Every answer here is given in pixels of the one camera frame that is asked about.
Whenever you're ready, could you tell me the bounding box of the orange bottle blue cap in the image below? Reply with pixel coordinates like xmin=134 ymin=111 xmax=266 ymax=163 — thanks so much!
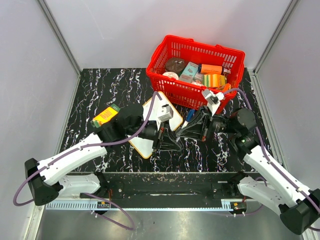
xmin=198 ymin=64 xmax=223 ymax=75

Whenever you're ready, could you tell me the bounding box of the orange green sponge pack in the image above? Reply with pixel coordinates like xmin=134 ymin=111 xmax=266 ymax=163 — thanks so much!
xmin=90 ymin=104 xmax=120 ymax=128

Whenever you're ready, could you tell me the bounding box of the red plastic shopping basket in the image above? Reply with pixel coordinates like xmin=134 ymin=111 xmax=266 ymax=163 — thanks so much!
xmin=146 ymin=35 xmax=246 ymax=110

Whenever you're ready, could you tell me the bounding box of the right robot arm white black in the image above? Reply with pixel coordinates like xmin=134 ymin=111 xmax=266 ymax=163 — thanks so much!
xmin=177 ymin=106 xmax=320 ymax=235

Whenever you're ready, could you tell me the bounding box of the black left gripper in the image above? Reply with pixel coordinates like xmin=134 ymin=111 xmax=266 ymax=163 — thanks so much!
xmin=127 ymin=120 xmax=182 ymax=151

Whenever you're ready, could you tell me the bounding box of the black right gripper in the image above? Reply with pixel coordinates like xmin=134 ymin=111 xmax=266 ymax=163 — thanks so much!
xmin=175 ymin=105 xmax=238 ymax=142

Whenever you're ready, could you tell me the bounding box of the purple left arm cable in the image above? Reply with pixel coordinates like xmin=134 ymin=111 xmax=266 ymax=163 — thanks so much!
xmin=12 ymin=91 xmax=162 ymax=207

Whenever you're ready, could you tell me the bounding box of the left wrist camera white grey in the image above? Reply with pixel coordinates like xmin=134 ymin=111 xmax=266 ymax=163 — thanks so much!
xmin=155 ymin=103 xmax=174 ymax=130

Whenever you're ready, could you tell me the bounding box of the brown round chocolate item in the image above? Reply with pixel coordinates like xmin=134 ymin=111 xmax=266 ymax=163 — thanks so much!
xmin=164 ymin=57 xmax=186 ymax=74

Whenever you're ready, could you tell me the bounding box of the striped sponge pack in basket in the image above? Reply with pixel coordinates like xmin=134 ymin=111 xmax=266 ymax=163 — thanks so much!
xmin=203 ymin=73 xmax=227 ymax=88

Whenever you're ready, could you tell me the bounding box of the pink white round item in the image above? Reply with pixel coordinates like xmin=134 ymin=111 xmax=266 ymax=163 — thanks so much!
xmin=162 ymin=71 xmax=179 ymax=80

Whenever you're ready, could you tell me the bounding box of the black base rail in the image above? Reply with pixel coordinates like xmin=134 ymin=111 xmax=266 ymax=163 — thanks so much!
xmin=99 ymin=171 xmax=260 ymax=210

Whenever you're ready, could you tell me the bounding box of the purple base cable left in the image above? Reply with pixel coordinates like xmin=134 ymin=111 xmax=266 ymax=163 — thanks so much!
xmin=79 ymin=192 xmax=136 ymax=231

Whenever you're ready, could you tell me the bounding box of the white marker blue cap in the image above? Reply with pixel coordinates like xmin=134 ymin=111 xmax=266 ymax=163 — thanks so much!
xmin=182 ymin=109 xmax=195 ymax=128

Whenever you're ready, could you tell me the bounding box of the white board yellow frame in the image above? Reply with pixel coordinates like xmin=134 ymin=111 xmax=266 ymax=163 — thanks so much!
xmin=129 ymin=91 xmax=183 ymax=159

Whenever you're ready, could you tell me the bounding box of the wrist camera white grey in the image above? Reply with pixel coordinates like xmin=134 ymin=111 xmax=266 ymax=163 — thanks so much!
xmin=202 ymin=89 xmax=225 ymax=116
xmin=155 ymin=103 xmax=174 ymax=130

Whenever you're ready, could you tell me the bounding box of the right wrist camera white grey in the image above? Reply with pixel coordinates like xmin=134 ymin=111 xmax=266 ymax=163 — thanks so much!
xmin=202 ymin=89 xmax=225 ymax=116

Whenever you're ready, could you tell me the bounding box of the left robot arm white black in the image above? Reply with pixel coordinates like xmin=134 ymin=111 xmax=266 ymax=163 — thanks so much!
xmin=24 ymin=102 xmax=183 ymax=206

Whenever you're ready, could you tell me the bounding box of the teal white small box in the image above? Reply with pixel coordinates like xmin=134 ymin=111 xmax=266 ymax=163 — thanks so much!
xmin=178 ymin=61 xmax=199 ymax=83

